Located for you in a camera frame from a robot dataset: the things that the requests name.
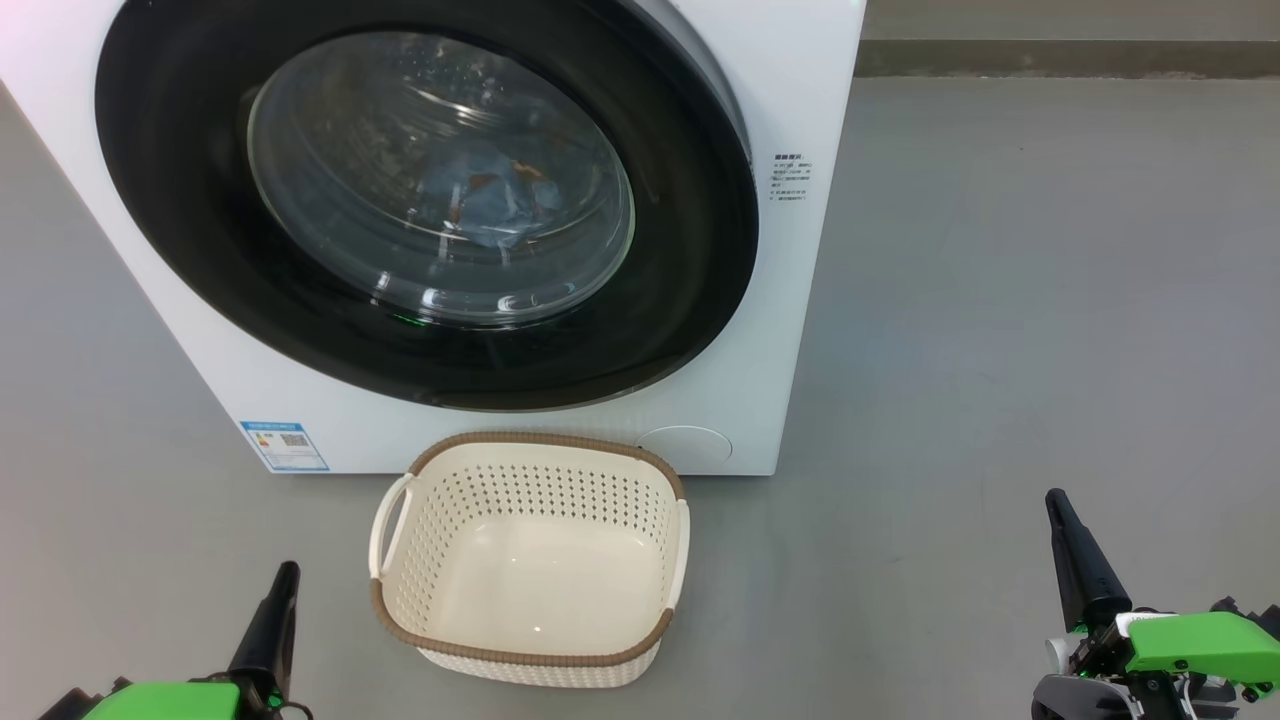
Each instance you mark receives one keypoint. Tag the blue energy label sticker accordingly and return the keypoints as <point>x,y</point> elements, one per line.
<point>285,446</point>

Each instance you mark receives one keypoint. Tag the blue cartoon print clothing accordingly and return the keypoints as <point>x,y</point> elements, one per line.
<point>490,200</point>

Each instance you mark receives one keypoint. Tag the cream perforated laundry basket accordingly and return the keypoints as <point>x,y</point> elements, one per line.
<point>530,590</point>

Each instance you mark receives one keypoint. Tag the dark round glass washer door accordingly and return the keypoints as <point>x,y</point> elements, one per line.
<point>180,200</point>

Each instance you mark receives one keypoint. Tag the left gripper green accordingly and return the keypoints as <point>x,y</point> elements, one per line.
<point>160,702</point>

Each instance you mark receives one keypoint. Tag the white front-load washing machine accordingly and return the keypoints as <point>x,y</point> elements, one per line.
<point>800,100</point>

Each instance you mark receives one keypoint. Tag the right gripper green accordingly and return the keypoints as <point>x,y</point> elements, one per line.
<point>1200,650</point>

